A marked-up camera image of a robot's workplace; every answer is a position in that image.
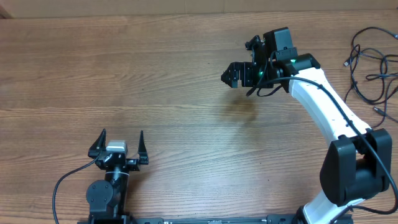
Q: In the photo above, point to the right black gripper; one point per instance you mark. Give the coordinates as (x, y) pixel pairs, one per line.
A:
(245, 68)

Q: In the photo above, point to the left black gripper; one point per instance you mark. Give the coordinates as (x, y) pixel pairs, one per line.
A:
(134, 163)

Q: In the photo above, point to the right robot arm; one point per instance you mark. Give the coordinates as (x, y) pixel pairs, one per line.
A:
(357, 165)

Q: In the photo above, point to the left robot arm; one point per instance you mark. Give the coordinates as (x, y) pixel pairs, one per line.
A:
(107, 197)

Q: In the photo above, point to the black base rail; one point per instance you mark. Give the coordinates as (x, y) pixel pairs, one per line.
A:
(214, 220)

